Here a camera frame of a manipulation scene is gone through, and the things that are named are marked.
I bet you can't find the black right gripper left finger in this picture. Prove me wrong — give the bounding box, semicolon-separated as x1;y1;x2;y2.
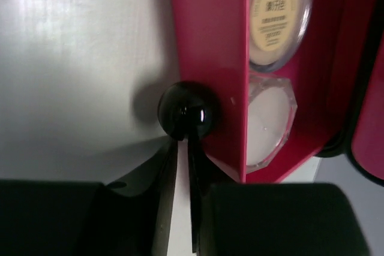
1;140;178;255

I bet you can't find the clear octagonal powder jar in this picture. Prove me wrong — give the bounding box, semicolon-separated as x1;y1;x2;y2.
245;73;298;174

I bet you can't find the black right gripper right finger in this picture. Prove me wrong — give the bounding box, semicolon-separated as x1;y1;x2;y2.
188;134;371;255

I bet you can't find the round powder jar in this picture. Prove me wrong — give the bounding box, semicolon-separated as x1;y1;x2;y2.
249;0;312;73

